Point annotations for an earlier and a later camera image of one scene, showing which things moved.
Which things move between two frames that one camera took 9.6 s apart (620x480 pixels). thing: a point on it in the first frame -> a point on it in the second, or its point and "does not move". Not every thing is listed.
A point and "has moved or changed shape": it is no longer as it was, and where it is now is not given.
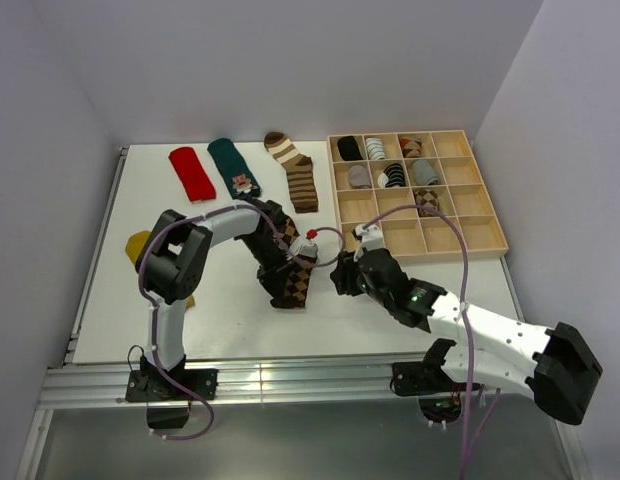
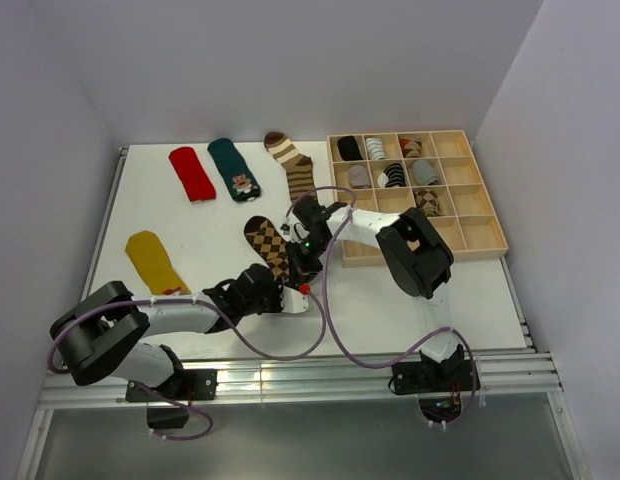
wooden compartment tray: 422,189 does not move
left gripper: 273,279 -> 277,287
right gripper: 343,275 -> 300,269
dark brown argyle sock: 298,277 has moved or changed shape
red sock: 195,180 does not move
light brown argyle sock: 426,197 does not move
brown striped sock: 299,170 does not move
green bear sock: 242,182 does not move
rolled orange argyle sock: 411,147 does not move
